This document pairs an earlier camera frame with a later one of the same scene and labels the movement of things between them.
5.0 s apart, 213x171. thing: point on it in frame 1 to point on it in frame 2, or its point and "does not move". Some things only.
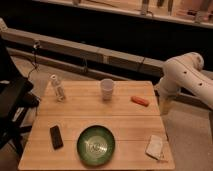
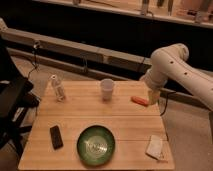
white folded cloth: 155,147 does not move
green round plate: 96,145 does not move
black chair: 16,99 does not move
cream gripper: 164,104 to 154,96
